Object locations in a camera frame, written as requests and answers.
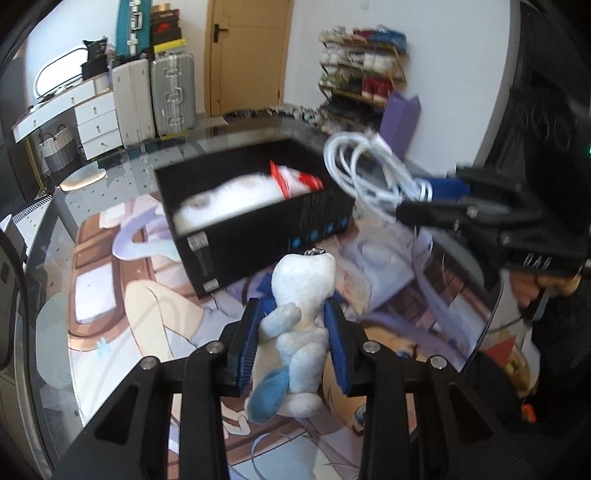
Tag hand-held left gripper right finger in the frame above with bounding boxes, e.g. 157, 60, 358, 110
322, 299, 525, 480

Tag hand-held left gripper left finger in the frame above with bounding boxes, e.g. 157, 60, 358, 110
50, 298, 274, 480

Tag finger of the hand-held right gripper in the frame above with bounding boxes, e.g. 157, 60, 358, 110
396, 199, 544, 261
428, 163, 533, 208

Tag white and blue plush toy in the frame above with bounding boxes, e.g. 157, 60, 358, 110
244, 248, 339, 424

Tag white cable bundle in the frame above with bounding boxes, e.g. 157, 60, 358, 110
322, 130, 435, 216

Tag black cardboard box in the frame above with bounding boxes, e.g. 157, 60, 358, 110
153, 137, 357, 299

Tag bagged white rope coil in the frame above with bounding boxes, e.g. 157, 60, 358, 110
174, 174, 283, 228

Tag red and white packet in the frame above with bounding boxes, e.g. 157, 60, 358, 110
269, 160, 325, 201

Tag person's right hand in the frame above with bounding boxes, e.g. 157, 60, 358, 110
509, 269, 583, 311

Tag purple bag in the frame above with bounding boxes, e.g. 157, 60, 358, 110
379, 91, 422, 161

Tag printed desk mat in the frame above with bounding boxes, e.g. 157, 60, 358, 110
34, 185, 504, 480

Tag shoe rack with shoes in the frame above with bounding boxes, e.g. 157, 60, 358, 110
317, 28, 410, 133

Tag black and white sneakers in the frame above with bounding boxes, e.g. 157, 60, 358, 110
267, 104, 325, 124

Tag wooden door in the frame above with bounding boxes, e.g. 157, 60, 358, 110
204, 0, 295, 118

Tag silver suitcase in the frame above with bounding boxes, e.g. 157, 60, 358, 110
150, 51, 197, 138

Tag white suitcase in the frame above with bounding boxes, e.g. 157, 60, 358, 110
112, 59, 156, 148

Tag white dresser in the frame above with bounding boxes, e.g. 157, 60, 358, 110
11, 75, 126, 161

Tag woven basket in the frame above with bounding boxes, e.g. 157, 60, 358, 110
37, 124, 78, 175

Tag black screen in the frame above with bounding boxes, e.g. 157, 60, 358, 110
0, 106, 29, 201

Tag stack of shoe boxes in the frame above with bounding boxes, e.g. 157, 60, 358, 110
151, 4, 186, 59

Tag black bag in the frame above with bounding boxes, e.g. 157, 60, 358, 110
82, 40, 110, 80

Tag oval mirror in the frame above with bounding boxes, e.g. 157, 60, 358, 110
35, 48, 94, 101

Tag teal suitcase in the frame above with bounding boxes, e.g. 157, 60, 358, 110
115, 0, 153, 59

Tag black cable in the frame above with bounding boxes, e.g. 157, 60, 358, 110
0, 225, 29, 372

